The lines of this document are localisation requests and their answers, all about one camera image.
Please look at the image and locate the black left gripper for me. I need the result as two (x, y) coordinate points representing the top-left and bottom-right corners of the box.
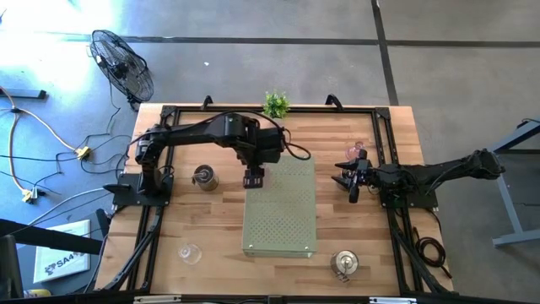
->
(236, 125), (286, 189)

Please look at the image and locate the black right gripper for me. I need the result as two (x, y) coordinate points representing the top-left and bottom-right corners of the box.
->
(330, 149), (383, 204)

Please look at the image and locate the pink glass candle holder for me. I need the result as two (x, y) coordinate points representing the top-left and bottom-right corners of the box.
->
(344, 141), (367, 161)

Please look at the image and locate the tin candle with brown tag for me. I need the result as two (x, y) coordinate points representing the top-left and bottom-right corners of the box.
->
(329, 249), (360, 283)

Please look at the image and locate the clear glass candle holder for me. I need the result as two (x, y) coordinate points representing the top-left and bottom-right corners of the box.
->
(177, 243), (203, 266)

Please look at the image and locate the green perforated metal shelf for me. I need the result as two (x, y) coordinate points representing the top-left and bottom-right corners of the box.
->
(241, 155), (318, 259)

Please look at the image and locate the small potted green plant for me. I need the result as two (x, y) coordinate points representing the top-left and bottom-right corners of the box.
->
(262, 90), (291, 120)

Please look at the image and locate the black floor fan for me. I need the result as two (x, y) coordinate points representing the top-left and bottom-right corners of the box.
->
(89, 29), (155, 111)

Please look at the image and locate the white printed box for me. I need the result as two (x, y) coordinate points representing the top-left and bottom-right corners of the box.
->
(32, 219), (92, 284)

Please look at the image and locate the black floor bar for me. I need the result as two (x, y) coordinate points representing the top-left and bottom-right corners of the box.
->
(0, 89), (47, 100)

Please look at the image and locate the black aluminium table frame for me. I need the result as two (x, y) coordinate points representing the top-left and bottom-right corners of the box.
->
(100, 104), (455, 296)

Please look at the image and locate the coiled black cable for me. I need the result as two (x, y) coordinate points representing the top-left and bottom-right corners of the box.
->
(413, 227), (453, 280)

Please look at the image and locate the silver metal bracket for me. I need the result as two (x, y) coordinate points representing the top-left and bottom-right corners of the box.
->
(369, 296), (418, 304)
(133, 295), (182, 304)

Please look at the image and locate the grey metal table frame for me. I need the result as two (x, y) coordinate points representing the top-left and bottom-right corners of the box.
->
(483, 120), (540, 248)

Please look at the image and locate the white floor cable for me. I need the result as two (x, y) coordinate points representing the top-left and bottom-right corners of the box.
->
(27, 187), (115, 227)

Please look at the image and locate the yellow extension cable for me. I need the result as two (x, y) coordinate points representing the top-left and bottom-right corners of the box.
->
(0, 86), (92, 204)

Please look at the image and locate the black floor cable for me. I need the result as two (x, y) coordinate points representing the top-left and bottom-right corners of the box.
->
(0, 82), (143, 189)

